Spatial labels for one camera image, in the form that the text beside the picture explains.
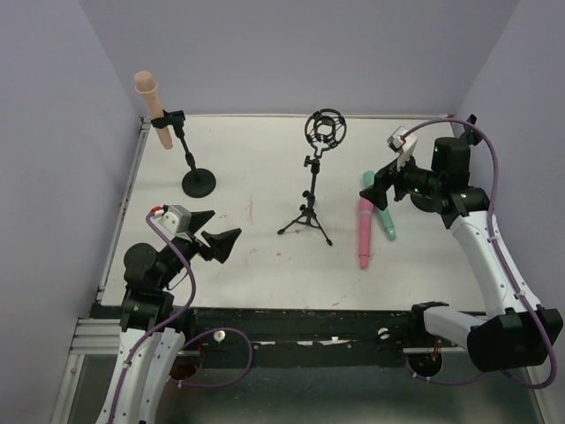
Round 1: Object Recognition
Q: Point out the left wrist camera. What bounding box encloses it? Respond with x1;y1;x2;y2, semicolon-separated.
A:
153;205;192;235

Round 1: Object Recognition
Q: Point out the pink microphone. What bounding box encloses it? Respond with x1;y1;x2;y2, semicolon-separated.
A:
358;198;373;269

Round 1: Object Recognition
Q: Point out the black front mounting rail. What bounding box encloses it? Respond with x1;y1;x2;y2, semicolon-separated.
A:
154;304;473;370

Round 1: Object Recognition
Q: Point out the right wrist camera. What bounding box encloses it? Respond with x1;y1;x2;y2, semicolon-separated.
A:
387;126;418;171

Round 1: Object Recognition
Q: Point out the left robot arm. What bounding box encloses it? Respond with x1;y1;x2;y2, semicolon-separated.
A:
97;205;241;423

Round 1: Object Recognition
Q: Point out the teal microphone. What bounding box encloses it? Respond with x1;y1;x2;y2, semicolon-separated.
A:
362;170;396;241

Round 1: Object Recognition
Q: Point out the aluminium extrusion frame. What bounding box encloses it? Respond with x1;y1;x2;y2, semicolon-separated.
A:
48;117;204;424

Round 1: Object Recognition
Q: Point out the black round-base clip stand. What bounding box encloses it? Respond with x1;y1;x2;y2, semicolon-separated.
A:
151;110;216;199

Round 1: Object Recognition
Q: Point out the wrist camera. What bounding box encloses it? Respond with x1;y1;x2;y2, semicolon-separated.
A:
387;126;418;171
153;205;192;235

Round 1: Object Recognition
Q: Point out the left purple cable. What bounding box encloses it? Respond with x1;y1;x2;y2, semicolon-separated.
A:
103;214;253;424

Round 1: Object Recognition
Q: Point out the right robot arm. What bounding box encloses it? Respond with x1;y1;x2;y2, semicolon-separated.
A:
360;133;563;372

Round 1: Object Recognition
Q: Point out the peach microphone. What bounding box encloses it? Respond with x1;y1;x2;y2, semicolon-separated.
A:
134;71;173;149

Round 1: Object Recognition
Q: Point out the black tripod shock-mount stand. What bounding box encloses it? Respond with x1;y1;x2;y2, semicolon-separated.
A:
277;108;347;246

